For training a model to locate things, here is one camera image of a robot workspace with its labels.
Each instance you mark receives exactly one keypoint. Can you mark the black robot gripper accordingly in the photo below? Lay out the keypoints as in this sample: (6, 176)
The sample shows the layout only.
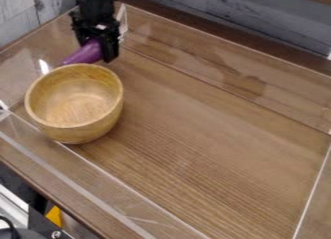
(92, 21)

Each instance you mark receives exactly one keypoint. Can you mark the purple toy eggplant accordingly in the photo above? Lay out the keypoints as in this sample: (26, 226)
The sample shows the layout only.
(89, 53)

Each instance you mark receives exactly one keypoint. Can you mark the brown wooden bowl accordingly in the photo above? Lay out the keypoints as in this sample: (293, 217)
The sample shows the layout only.
(74, 102)

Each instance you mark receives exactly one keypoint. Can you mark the yellow black equipment base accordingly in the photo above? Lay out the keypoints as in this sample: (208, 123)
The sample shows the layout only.
(45, 218)

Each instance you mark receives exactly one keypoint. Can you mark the clear acrylic table enclosure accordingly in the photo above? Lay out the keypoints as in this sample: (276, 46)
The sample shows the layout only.
(220, 152)

